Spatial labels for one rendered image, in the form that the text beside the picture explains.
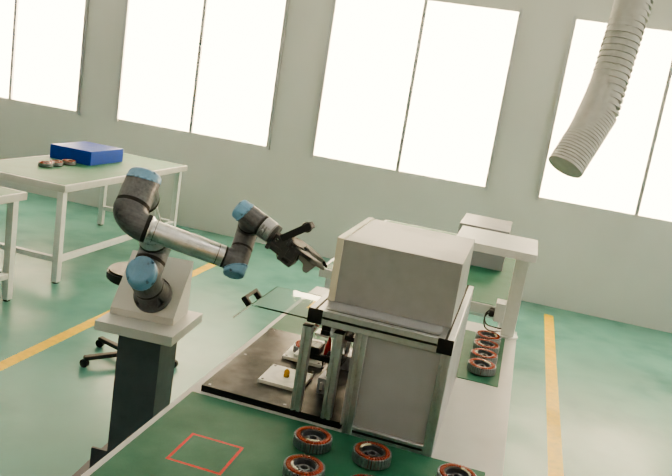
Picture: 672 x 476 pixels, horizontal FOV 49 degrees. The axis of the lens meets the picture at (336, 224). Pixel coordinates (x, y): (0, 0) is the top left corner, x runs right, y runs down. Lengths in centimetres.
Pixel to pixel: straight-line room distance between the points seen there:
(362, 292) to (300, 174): 515
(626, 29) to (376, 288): 178
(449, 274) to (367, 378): 40
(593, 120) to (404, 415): 167
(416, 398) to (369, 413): 16
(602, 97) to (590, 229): 376
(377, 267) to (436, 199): 487
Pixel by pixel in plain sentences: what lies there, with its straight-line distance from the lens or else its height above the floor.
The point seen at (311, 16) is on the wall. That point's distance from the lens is 735.
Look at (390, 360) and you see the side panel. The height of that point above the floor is 101.
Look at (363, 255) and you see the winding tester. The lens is 225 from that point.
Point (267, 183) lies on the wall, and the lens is 749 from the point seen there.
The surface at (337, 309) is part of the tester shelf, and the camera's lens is 223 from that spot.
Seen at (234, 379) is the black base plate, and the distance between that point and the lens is 251.
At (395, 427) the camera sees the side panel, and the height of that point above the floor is 81.
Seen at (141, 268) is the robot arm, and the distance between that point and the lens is 283.
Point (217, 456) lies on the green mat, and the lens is 211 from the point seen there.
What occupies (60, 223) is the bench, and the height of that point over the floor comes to 46.
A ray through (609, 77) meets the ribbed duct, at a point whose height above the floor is 197.
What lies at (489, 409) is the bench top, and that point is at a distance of 270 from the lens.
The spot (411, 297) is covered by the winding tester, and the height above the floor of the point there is 118.
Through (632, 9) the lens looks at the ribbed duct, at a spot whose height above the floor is 227.
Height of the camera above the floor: 180
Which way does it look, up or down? 11 degrees down
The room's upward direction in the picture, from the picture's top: 9 degrees clockwise
